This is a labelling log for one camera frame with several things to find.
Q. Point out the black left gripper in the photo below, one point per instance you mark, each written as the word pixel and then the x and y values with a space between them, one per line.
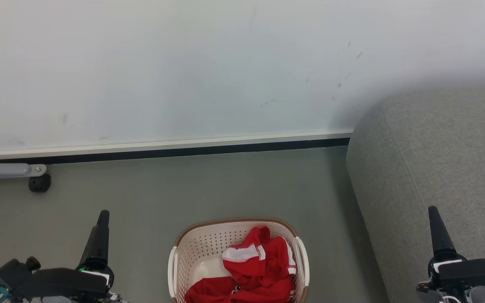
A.
pixel 61 282

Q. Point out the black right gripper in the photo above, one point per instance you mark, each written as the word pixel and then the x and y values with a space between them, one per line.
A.
pixel 474 273

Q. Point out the red jersey garment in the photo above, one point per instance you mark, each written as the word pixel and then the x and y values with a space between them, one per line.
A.
pixel 263 273

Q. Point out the grey fabric sofa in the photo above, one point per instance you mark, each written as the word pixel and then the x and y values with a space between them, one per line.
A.
pixel 436 160

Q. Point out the black caster wheel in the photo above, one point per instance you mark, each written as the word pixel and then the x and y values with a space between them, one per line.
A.
pixel 39 183

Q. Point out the white perforated laundry basket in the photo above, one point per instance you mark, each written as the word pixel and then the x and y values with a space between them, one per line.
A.
pixel 202 252

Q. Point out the white and black baseboard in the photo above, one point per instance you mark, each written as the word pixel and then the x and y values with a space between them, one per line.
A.
pixel 162 147

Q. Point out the grey metal stand leg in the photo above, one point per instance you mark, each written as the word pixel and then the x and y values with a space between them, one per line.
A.
pixel 2 170

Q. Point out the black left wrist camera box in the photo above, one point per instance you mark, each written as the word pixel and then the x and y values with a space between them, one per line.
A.
pixel 11 273

